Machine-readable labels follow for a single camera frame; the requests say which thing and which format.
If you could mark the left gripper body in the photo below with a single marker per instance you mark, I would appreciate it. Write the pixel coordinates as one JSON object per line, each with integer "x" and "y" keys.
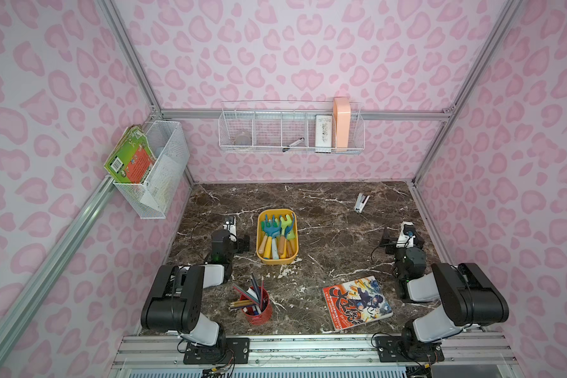
{"x": 241, "y": 242}

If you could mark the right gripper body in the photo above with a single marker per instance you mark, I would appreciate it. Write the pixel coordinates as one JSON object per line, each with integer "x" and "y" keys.
{"x": 388, "y": 240}

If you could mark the yellow plastic storage box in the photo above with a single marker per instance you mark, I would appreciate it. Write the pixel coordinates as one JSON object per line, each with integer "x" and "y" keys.
{"x": 277, "y": 213}

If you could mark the blue rake yellow handle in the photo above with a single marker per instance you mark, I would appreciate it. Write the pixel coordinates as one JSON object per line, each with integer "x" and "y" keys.
{"x": 268, "y": 227}
{"x": 272, "y": 231}

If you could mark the light blue rake white handle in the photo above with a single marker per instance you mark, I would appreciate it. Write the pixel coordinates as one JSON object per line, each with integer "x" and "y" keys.
{"x": 274, "y": 234}

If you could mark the light green rake wooden handle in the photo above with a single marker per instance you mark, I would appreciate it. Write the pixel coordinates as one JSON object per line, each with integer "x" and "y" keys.
{"x": 286, "y": 223}

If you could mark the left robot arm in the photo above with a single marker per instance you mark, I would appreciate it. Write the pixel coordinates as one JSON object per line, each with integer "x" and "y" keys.
{"x": 174, "y": 300}

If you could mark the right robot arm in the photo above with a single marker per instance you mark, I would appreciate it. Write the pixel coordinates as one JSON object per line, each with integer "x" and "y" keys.
{"x": 467, "y": 299}

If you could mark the pink box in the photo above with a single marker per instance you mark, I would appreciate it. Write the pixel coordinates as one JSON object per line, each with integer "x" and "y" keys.
{"x": 341, "y": 113}

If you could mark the white blue stapler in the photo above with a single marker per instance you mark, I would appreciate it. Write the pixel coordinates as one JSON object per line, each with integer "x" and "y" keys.
{"x": 360, "y": 203}

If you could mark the white paper sheet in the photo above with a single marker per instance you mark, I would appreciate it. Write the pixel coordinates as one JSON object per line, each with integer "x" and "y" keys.
{"x": 162, "y": 182}

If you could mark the red pencil cup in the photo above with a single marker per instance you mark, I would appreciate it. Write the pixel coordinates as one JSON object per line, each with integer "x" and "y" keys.
{"x": 259, "y": 315}

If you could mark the red comic book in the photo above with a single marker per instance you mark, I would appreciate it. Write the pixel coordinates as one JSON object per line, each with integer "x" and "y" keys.
{"x": 356, "y": 302}

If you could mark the grey round tin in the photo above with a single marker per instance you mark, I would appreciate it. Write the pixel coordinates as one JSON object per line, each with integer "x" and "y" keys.
{"x": 243, "y": 139}

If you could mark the black silver pen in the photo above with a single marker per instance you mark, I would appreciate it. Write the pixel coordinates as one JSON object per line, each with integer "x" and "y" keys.
{"x": 298, "y": 142}

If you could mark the green red book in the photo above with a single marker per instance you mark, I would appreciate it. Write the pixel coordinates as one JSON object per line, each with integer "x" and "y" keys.
{"x": 132, "y": 159}

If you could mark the white card pack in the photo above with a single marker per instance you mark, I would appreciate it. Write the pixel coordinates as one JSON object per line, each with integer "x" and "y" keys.
{"x": 323, "y": 134}

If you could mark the white mesh wall basket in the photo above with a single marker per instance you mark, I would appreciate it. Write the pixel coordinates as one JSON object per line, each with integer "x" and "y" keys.
{"x": 163, "y": 136}

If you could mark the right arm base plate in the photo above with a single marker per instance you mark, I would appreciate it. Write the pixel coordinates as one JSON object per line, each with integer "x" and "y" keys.
{"x": 397, "y": 349}

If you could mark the white wire wall shelf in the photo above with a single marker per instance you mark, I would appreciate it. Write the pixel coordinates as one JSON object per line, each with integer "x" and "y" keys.
{"x": 275, "y": 124}

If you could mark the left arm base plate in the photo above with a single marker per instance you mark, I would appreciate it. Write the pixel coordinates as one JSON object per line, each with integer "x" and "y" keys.
{"x": 235, "y": 350}

